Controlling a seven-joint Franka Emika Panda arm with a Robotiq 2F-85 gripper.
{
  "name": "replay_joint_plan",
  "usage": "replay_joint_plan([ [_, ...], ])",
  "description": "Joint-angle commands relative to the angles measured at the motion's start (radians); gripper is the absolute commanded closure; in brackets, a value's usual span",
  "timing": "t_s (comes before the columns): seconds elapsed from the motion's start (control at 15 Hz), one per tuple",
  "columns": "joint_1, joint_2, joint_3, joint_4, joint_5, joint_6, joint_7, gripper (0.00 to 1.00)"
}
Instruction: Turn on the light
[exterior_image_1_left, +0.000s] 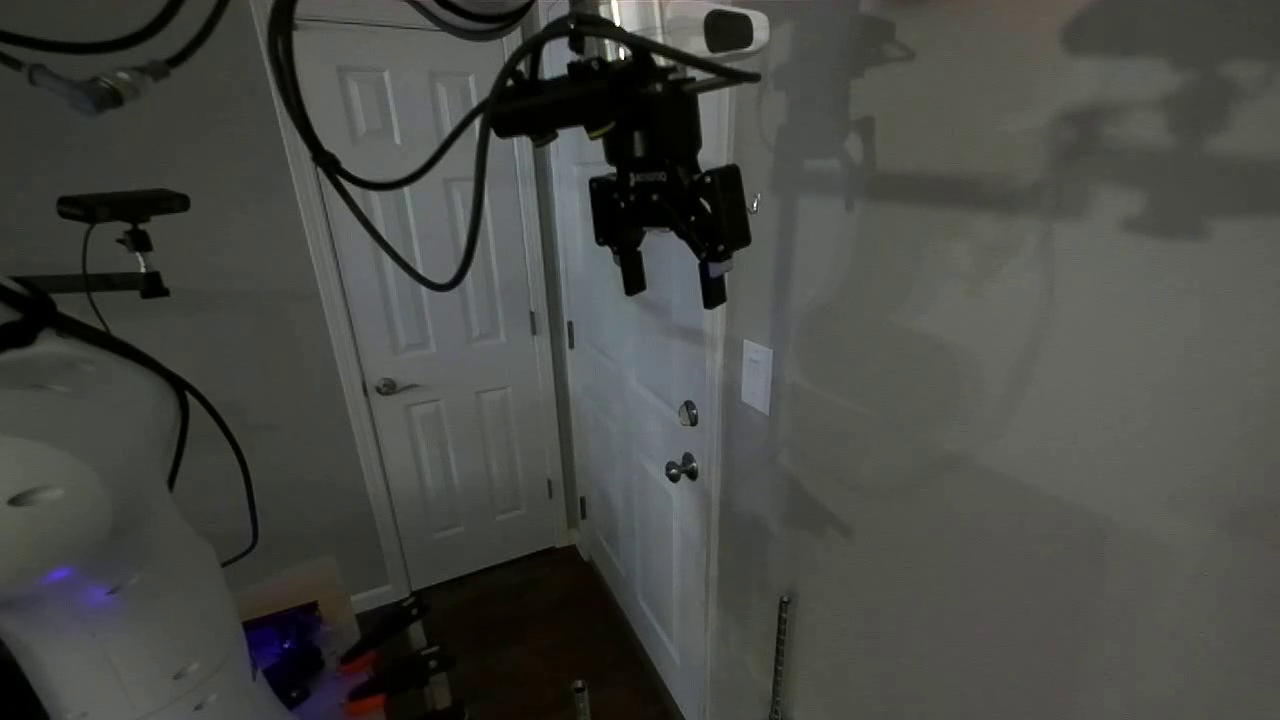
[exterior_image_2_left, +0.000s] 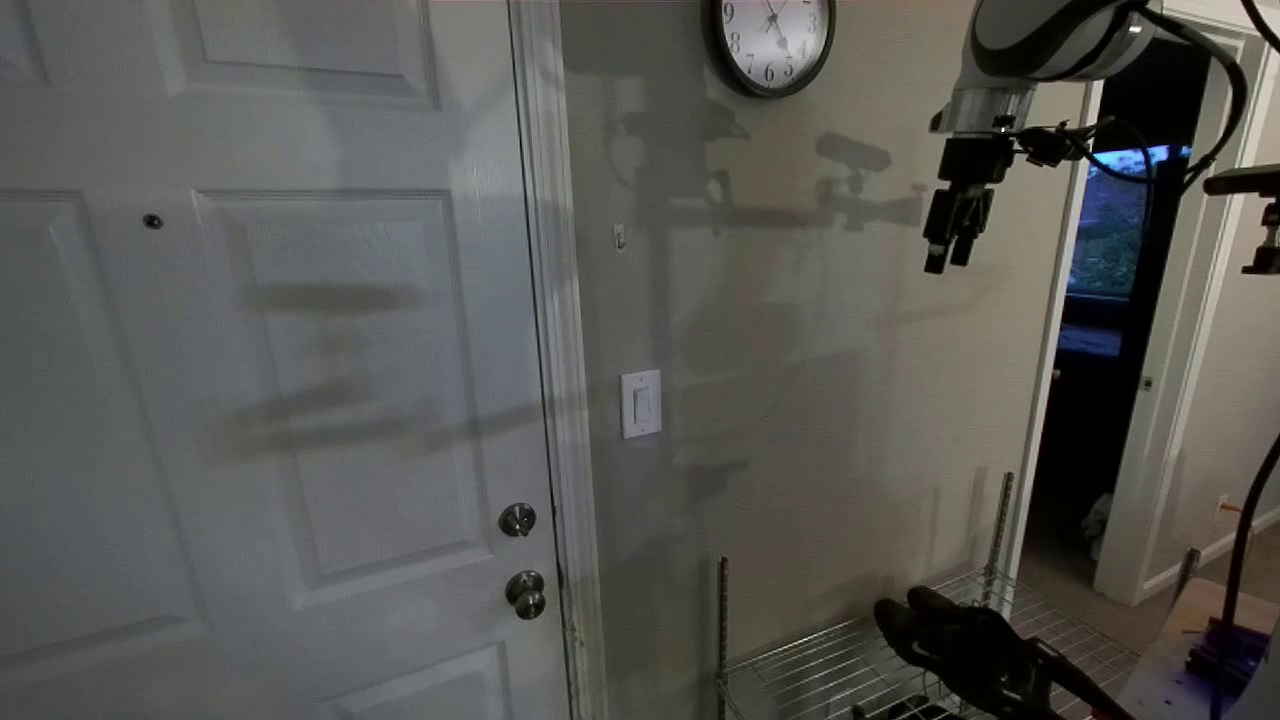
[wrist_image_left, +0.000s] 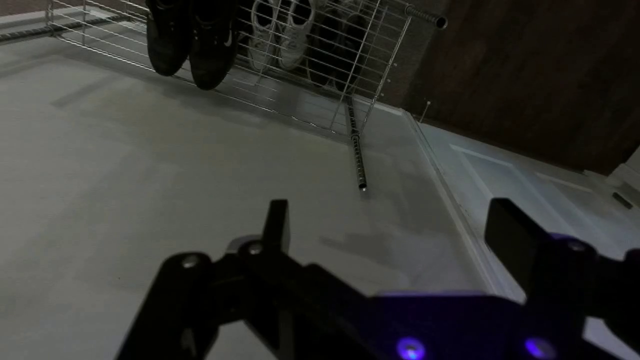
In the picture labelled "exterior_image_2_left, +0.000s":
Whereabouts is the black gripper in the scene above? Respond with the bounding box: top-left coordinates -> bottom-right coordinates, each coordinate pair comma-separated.
919,128 -> 1021,281

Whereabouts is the white wall light switch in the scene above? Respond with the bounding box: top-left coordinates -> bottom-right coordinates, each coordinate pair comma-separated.
620,365 -> 666,445

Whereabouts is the bluish lit window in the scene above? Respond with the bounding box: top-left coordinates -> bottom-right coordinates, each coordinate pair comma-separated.
1061,141 -> 1190,365

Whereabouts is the white door trim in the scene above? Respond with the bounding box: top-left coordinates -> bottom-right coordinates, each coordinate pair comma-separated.
502,0 -> 612,720

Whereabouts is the black device on rack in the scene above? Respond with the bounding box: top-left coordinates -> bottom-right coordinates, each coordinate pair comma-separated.
871,584 -> 1140,720

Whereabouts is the silver deadbolt lock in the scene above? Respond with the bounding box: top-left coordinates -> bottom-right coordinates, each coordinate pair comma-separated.
495,498 -> 539,542

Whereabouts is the silver door knob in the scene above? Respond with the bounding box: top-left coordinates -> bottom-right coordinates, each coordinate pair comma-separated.
499,567 -> 553,622

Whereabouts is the white panelled door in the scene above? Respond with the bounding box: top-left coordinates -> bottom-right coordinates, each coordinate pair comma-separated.
0,0 -> 570,720

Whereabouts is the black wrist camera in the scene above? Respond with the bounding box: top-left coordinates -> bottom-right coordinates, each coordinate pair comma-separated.
1011,114 -> 1110,172

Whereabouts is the round black-rimmed wall clock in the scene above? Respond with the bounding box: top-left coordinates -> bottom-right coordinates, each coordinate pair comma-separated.
700,0 -> 841,103

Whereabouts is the white doorway frame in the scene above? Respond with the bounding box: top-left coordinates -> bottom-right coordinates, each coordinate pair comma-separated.
997,18 -> 1274,612

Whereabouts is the black camera on stand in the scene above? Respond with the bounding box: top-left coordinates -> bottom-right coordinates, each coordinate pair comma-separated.
1200,161 -> 1280,281

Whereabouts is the black curved hose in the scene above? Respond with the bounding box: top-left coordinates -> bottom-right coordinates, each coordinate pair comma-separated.
1220,431 -> 1280,633

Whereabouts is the metal wire shelf rack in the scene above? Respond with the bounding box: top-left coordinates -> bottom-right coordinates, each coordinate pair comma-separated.
710,468 -> 1167,720

